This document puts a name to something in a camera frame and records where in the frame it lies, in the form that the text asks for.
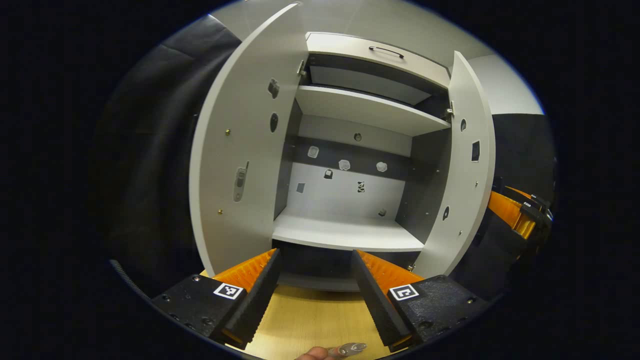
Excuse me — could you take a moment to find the black backdrop cloth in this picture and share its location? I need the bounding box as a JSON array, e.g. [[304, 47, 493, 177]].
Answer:
[[90, 14, 558, 303]]

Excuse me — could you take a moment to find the grey ribbed cable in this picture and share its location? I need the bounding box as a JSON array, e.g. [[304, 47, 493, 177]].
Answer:
[[109, 259, 153, 301]]

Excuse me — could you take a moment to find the white cabinet door cherry sticker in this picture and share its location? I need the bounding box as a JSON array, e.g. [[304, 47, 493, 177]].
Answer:
[[412, 50, 497, 278]]

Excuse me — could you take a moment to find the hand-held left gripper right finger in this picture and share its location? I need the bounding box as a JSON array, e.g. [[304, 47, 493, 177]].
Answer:
[[350, 249, 491, 352]]

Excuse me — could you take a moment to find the white cabinet shelf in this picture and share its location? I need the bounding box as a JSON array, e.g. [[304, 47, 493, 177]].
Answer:
[[272, 207, 426, 252], [295, 85, 451, 137]]

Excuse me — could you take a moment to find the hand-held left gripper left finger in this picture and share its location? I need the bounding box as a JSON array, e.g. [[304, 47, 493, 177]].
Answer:
[[150, 248, 282, 350]]

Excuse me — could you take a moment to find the clear bottle with pink label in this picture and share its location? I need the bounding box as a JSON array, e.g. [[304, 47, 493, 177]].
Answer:
[[327, 342, 368, 358]]

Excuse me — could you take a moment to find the black drawer handle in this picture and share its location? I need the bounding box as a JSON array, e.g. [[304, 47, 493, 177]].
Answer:
[[369, 46, 405, 59]]

